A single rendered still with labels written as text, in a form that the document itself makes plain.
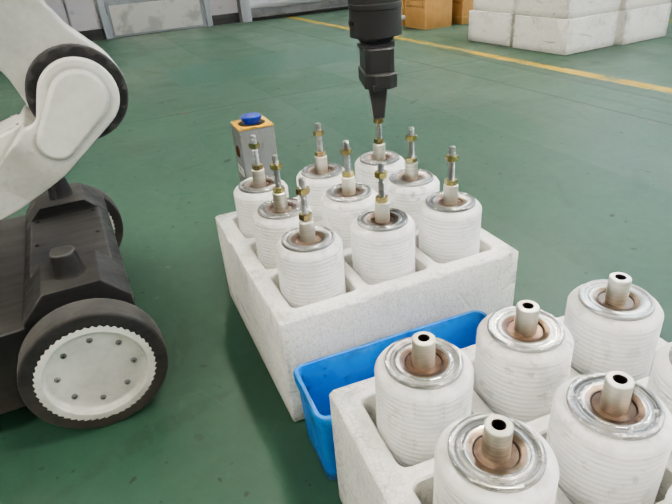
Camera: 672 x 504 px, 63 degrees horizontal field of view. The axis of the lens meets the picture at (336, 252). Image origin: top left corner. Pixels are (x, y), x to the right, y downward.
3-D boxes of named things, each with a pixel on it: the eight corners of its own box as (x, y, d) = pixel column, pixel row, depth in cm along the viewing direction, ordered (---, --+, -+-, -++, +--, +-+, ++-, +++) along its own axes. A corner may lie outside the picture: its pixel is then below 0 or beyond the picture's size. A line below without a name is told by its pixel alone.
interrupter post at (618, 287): (615, 311, 59) (620, 285, 57) (598, 299, 61) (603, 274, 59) (632, 305, 60) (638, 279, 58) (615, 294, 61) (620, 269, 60)
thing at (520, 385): (500, 498, 60) (515, 371, 51) (453, 436, 68) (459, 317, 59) (571, 468, 63) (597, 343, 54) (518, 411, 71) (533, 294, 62)
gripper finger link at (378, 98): (369, 118, 100) (368, 83, 97) (387, 116, 100) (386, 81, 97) (371, 120, 98) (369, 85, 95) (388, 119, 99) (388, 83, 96)
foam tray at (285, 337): (294, 423, 81) (279, 325, 72) (229, 294, 113) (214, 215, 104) (509, 343, 93) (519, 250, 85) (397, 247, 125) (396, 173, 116)
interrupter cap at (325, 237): (313, 259, 73) (313, 254, 73) (270, 246, 77) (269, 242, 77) (345, 235, 78) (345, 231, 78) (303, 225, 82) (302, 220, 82)
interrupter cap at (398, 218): (365, 237, 77) (365, 232, 77) (351, 215, 84) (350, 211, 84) (415, 228, 79) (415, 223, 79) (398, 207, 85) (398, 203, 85)
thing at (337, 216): (383, 272, 103) (380, 181, 94) (378, 301, 95) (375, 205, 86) (332, 271, 105) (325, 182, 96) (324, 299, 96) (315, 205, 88)
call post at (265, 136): (260, 271, 120) (238, 131, 105) (251, 257, 126) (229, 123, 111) (291, 262, 123) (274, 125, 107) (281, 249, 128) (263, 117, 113)
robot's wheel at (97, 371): (44, 451, 80) (-7, 341, 70) (43, 428, 84) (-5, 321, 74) (181, 401, 87) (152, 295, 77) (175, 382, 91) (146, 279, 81)
